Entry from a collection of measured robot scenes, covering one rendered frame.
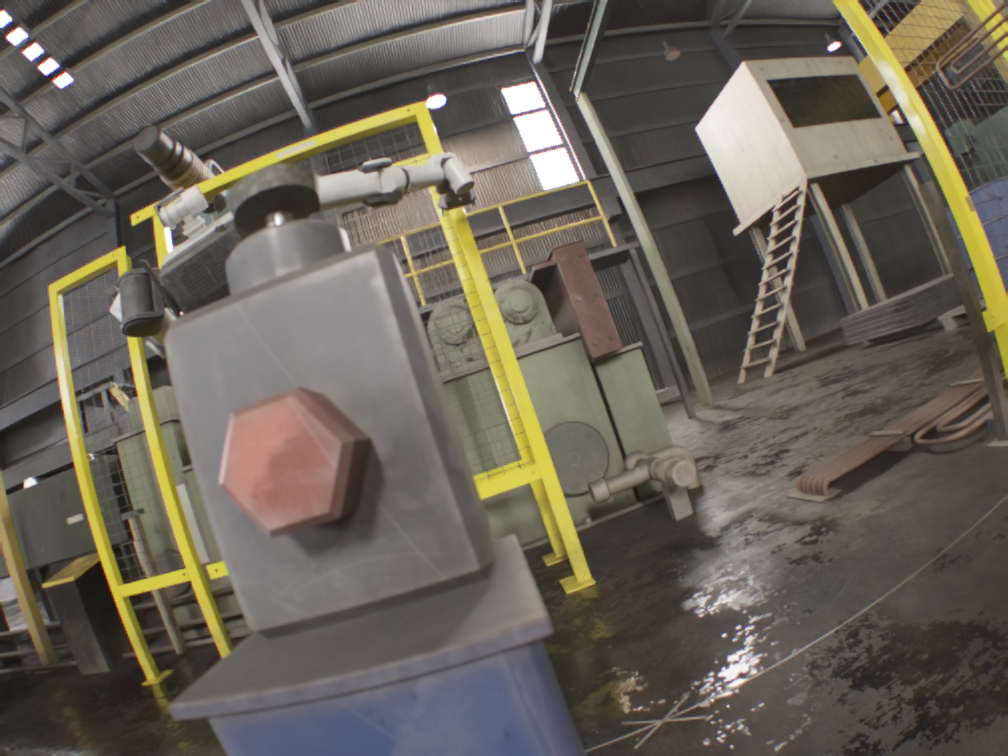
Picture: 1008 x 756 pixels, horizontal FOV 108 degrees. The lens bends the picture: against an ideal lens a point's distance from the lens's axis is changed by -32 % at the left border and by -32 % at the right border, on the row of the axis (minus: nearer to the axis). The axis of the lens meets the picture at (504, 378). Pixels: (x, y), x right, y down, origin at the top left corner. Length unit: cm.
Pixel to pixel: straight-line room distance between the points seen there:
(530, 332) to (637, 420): 69
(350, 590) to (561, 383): 243
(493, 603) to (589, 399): 246
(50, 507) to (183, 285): 267
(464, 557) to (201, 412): 11
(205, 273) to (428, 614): 109
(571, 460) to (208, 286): 185
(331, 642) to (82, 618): 296
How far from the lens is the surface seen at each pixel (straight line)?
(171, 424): 303
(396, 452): 18
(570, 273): 260
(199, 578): 229
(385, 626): 18
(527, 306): 267
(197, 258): 121
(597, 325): 256
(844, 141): 1030
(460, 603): 18
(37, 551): 389
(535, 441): 175
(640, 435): 267
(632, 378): 268
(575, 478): 256
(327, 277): 20
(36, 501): 381
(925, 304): 593
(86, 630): 313
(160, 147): 231
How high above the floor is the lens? 59
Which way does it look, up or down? 5 degrees up
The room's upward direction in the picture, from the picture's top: 19 degrees counter-clockwise
